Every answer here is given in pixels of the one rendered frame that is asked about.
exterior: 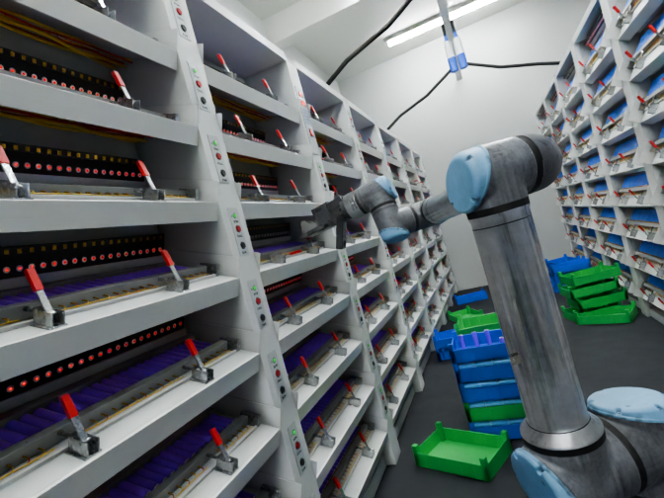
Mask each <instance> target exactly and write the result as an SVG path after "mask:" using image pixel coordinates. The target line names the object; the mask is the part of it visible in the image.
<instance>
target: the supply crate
mask: <svg viewBox="0 0 664 498"><path fill-rule="evenodd" d="M489 334H490V337H491V341H492V345H488V344H487V340H486V336H485V333H484V332H478V333H476V335H477V338H478V342H479V347H475V344H474V341H473V337H472V334H466V335H462V336H463V340H464V344H465V346H466V349H462V348H461V345H460V341H459V337H458V335H457V332H456V331H452V335H453V340H452V343H451V344H448V348H449V352H450V356H451V360H452V363H453V365H455V364H462V363H469V362H477V361H484V360H491V359H498V358H505V357H509V355H508V352H507V348H506V345H505V343H500V340H499V337H503V334H502V331H501V329H496V330H490V331H489Z"/></svg>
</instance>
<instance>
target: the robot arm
mask: <svg viewBox="0 0 664 498"><path fill-rule="evenodd" d="M561 167H562V155H561V151H560V149H559V147H558V145H557V144H556V143H555V142H554V141H553V140H552V139H551V138H549V137H547V136H545V135H543V134H539V133H523V134H518V135H514V136H512V137H508V138H504V139H501V140H497V141H493V142H490V143H486V144H482V145H475V146H472V147H471V148H469V149H467V150H464V151H461V152H459V153H458V154H457V155H455V157H454V158H453V159H452V161H451V162H450V164H449V168H448V171H447V176H446V187H447V188H446V189H444V190H442V191H441V192H439V193H437V194H435V195H433V196H432V197H429V198H428V199H426V200H424V201H422V202H419V203H416V204H412V205H409V206H406V207H398V205H397V203H396V201H395V199H397V198H398V195H397V193H396V190H395V188H394V187H393V185H392V184H391V182H390V181H389V180H388V178H387V177H385V176H380V177H378V178H376V179H373V180H372V181H370V182H368V183H366V184H365V185H363V186H361V187H359V188H358V189H357V190H355V191H353V192H351V193H349V194H347V195H345V196H344V197H343V196H338V197H337V198H336V199H335V200H333V201H331V202H329V203H328V202H326V203H324V204H322V205H320V206H319V207H316V208H314V209H312V210H311V212H312V214H313V218H314V220H316V221H317V222H313V221H311V220H309V221H308V222H306V221H305V220H304V221H302V222H301V223H300V227H301V232H302V235H300V236H299V237H297V240H304V239H307V237H313V236H315V235H317V234H319V233H321V232H323V231H325V230H328V229H331V228H333V227H334V226H336V249H345V248H346V244H347V242H346V230H347V218H348V219H351V218H353V219H357V218H359V217H361V216H363V215H365V214H367V213H369V212H370V213H371V214H372V217H373V220H374V223H375V225H376V228H377V230H378V234H379V235H380V237H381V239H382V241H383V242H384V243H386V244H393V243H397V242H399V241H403V240H405V239H407V238H408V237H409V236H410V233H412V232H415V231H418V230H421V229H424V228H428V227H431V226H434V225H439V224H442V223H443V222H445V221H446V220H447V219H449V218H452V217H455V216H457V215H460V214H462V213H466V216H467V219H468V221H469V222H470V224H471V228H472V231H473V235H474V238H475V242H476V245H477V249H478V252H479V256H480V259H481V263H482V266H483V269H484V273H485V276H486V280H487V283H488V286H489V289H490V293H491V296H492V300H493V303H494V307H495V310H496V314H497V317H498V320H499V324H500V327H501V331H502V334H503V338H504V341H505V345H506V348H507V352H508V355H509V359H510V362H511V366H512V369H513V372H514V376H515V379H516V383H517V386H518V389H519V392H520V396H521V399H522V403H523V406H524V410H525V413H526V418H525V419H524V420H523V422H522V423H521V425H520V433H521V437H522V440H523V443H524V445H523V446H522V447H521V448H518V449H515V451H514V452H513V453H512V456H511V462H512V466H513V469H514V471H515V473H516V477H517V479H518V481H519V482H520V484H521V486H522V488H523V489H524V491H525V492H526V494H527V495H528V497H529V498H664V394H663V393H661V392H658V391H655V390H652V389H647V388H641V387H614V388H608V389H603V390H602V391H597V392H595V393H593V394H591V395H590V396H589V397H588V400H587V403H588V404H587V406H588V408H589V410H590V412H589V411H587V407H586V404H585V400H584V397H583V393H582V390H581V386H580V382H579V379H578V375H577V372H576V369H575V366H574V362H573V359H572V355H571V352H570V348H569V345H568V341H567V337H566V334H565V330H564V327H563V323H562V320H561V316H560V313H559V309H558V306H557V302H556V298H555V295H554V291H553V288H552V284H551V281H550V277H549V274H548V270H547V267H546V263H545V260H544V256H543V253H542V250H541V246H540V240H539V237H538V233H537V230H536V226H535V223H534V219H533V216H532V212H531V208H530V205H531V203H530V199H529V194H532V193H535V192H538V191H540V190H543V189H544V188H546V187H548V186H549V185H551V184H552V183H553V182H554V181H555V180H556V178H557V177H558V175H559V173H560V170H561ZM341 210H342V211H341ZM340 215H341V216H340ZM342 215H344V216H342Z"/></svg>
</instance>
